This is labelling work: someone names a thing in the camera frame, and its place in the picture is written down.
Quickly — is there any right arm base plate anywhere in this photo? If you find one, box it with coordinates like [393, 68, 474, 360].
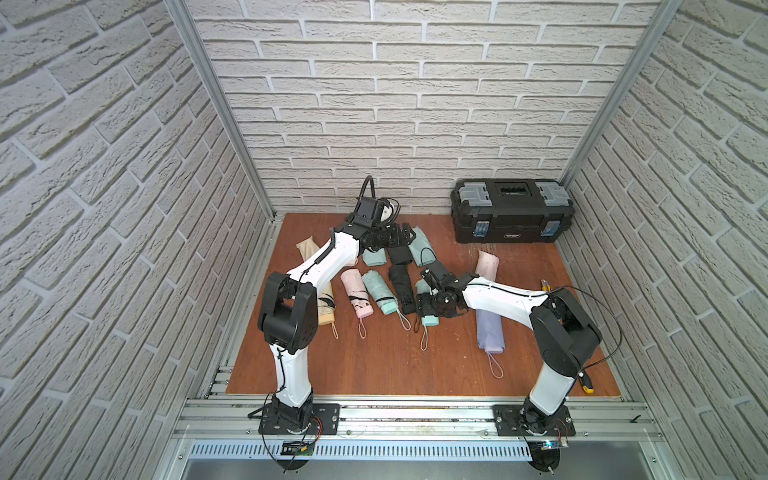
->
[492, 403, 576, 437]

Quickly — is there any pink sleeved umbrella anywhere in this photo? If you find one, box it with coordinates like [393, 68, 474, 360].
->
[475, 251, 500, 282]

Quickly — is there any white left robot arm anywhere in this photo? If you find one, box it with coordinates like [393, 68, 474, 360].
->
[258, 221, 415, 432]

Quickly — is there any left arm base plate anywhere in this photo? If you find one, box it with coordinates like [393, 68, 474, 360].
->
[257, 399, 341, 436]

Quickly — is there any black plastic toolbox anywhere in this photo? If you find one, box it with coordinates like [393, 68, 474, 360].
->
[450, 178, 575, 244]

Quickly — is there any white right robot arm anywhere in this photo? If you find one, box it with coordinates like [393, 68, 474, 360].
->
[421, 261, 602, 427]

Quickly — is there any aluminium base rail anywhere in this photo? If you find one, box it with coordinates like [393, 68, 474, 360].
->
[154, 394, 682, 479]

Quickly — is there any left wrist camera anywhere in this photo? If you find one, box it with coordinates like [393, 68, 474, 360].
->
[349, 175, 401, 228]

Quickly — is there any small mint green sleeve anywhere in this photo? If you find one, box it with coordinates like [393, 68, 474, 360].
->
[408, 226, 437, 267]

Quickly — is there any light pink umbrella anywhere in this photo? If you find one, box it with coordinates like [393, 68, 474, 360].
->
[341, 269, 374, 339]

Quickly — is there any black umbrella sleeve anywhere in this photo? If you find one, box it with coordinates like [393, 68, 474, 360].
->
[387, 245, 413, 265]

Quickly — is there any black yellow screwdriver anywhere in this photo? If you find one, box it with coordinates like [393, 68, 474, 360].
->
[578, 371, 594, 395]

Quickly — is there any beige umbrella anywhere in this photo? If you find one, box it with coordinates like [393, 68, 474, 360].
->
[318, 282, 339, 339]

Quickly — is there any black umbrella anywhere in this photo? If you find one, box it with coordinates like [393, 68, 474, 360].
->
[388, 264, 419, 333]

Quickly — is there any mint green sleeved umbrella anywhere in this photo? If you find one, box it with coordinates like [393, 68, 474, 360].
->
[362, 249, 388, 267]

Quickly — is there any lilac sleeved umbrella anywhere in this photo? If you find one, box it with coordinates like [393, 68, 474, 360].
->
[475, 310, 506, 379]

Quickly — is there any beige umbrella sleeve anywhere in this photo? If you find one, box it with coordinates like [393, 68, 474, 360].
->
[296, 236, 323, 265]

